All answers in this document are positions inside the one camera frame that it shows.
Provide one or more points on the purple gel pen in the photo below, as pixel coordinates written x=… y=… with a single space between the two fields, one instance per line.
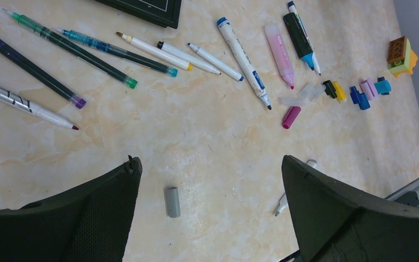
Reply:
x=35 y=71

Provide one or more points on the white marker blue cap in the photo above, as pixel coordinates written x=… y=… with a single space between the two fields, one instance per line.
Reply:
x=243 y=60

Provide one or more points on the blue gel pen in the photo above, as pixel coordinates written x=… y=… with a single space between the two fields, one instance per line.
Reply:
x=117 y=51

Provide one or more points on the light blue highlighter cap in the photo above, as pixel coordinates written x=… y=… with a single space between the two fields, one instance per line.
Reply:
x=382 y=86

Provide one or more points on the blue wide marker cap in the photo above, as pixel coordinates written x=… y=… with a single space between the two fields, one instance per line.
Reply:
x=363 y=102

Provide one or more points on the green gel pen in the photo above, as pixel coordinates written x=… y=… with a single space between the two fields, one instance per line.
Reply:
x=72 y=48

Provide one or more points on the yellow orange block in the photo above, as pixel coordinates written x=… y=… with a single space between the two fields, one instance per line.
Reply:
x=401 y=59

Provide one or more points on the thin marker dark blue cap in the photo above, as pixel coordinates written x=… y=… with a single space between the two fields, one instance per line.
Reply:
x=216 y=62

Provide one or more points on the thin marker navy cap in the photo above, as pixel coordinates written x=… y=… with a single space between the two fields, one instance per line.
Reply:
x=292 y=9

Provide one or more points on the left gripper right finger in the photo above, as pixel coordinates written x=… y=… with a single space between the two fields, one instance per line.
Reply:
x=334 y=221

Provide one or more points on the black highlighter blue cap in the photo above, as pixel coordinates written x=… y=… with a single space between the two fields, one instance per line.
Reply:
x=298 y=39

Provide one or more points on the lilac highlighter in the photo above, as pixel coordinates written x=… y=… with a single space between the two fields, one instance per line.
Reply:
x=280 y=54

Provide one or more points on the thin marker black cap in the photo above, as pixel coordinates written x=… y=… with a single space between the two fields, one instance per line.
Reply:
x=187 y=57

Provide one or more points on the thin marker yellow cap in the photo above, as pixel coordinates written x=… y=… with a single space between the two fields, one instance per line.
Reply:
x=155 y=51

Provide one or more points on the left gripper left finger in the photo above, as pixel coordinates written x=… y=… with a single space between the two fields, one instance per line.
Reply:
x=90 y=222

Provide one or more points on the black grey chessboard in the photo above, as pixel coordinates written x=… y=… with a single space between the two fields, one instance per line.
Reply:
x=163 y=13

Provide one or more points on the white marker magenta cap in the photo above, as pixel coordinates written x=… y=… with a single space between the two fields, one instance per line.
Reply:
x=29 y=107

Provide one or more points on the lilac highlighter cap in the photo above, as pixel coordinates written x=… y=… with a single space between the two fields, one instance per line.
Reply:
x=368 y=88

